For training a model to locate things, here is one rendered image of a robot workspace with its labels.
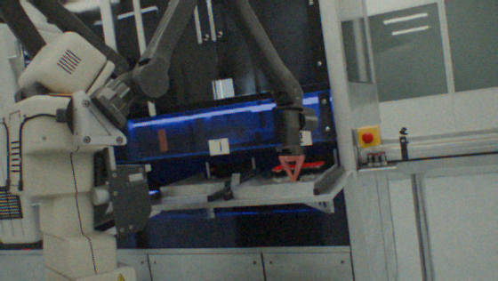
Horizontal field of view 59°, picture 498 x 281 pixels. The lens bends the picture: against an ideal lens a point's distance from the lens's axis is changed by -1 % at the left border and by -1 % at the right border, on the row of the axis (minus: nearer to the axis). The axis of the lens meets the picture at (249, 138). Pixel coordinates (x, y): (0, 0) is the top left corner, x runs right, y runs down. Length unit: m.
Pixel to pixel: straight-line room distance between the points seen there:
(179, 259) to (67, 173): 1.01
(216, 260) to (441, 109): 4.72
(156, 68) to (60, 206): 0.40
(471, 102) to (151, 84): 5.48
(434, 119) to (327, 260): 4.62
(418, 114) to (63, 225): 5.48
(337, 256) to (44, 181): 1.09
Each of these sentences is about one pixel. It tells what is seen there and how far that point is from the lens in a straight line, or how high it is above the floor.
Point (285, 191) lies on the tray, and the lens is 1.35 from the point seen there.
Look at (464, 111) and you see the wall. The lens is 6.25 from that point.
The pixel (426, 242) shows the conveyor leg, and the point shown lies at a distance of 1.86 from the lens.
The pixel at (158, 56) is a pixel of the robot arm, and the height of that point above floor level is 1.29.
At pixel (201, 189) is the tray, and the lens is 1.59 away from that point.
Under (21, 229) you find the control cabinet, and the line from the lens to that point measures 1.73.
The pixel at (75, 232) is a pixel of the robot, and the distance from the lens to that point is 1.16.
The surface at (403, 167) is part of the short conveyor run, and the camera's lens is 1.76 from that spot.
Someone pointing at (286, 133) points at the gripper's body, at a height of 1.06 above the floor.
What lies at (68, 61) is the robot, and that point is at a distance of 1.13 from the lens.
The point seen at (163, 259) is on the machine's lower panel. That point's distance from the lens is 2.08.
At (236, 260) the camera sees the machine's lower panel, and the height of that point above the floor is 0.55.
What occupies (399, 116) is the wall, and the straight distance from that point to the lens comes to 6.25.
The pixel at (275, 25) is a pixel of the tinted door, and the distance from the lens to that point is 1.74.
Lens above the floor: 1.13
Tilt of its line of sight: 3 degrees down
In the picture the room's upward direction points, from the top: 8 degrees counter-clockwise
